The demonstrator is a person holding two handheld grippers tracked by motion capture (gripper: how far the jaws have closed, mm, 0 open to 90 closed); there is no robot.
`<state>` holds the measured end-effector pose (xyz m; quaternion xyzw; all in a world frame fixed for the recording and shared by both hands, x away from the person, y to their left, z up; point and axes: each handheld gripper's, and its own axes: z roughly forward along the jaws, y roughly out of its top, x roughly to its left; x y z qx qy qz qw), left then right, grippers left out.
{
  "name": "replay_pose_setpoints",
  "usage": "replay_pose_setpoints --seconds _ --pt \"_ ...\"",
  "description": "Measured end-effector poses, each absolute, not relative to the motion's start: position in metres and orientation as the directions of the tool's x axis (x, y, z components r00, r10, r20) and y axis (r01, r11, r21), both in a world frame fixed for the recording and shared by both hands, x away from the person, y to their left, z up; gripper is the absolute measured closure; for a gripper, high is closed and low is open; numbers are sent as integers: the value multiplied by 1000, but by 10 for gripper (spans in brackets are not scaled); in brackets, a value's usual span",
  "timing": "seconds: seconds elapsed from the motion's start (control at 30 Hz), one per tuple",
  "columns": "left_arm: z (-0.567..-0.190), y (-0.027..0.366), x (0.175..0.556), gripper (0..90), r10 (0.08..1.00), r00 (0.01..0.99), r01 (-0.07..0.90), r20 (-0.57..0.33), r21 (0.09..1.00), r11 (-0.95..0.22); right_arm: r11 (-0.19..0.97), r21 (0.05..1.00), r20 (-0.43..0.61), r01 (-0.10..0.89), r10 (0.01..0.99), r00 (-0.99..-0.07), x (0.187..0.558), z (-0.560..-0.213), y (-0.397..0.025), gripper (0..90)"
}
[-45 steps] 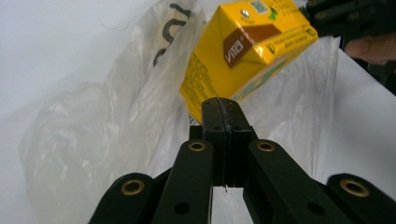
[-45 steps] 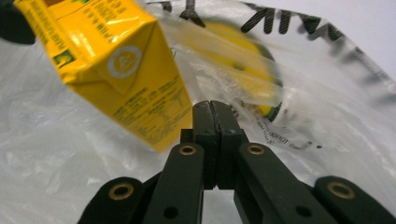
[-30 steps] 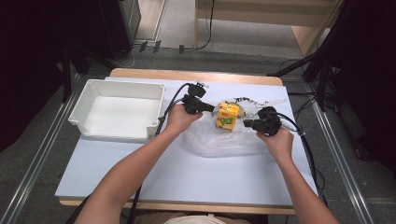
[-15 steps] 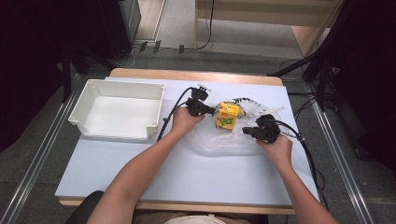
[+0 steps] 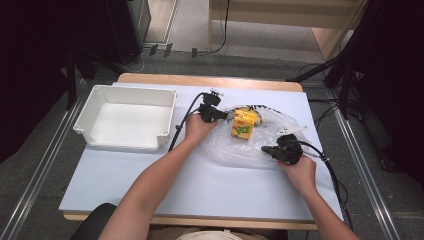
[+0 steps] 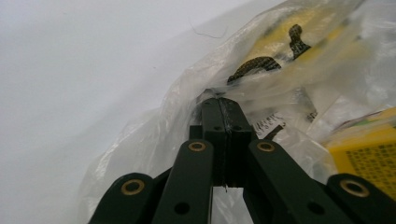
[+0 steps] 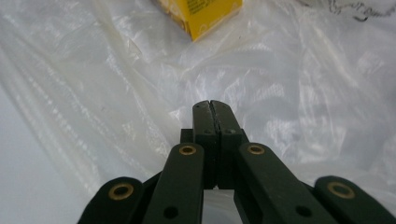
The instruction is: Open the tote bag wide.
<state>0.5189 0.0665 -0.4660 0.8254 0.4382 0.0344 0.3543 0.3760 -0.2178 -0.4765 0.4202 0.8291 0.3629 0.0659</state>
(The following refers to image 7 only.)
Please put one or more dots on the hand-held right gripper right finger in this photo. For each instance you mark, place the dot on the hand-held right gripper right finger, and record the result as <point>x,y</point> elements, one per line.
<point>227,130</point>

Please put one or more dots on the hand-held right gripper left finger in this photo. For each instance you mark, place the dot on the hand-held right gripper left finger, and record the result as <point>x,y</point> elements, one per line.
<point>204,130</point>

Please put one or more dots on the clear plastic bag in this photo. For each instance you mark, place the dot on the clear plastic bag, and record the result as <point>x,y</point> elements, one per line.
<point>280,77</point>

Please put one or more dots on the yellow box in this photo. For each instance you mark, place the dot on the yellow box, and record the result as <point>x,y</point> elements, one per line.
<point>205,14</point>

